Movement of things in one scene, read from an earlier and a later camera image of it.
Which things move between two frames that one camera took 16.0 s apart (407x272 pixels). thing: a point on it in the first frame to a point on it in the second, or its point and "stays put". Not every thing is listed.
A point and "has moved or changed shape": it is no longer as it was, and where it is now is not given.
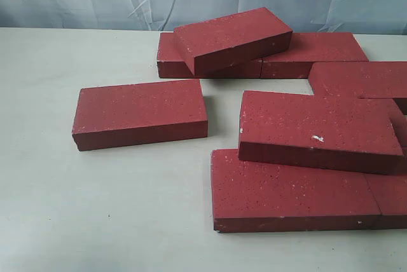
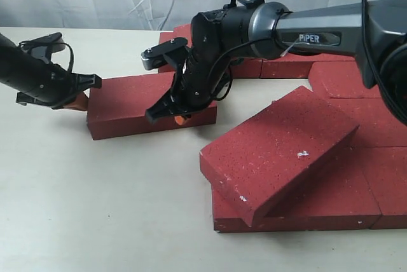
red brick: (126, 115) has moved or changed shape
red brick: (386, 80) stays put
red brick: (390, 193) stays put
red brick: (296, 60) stays put
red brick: (256, 196) stays put
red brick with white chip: (335, 131) to (255, 168)
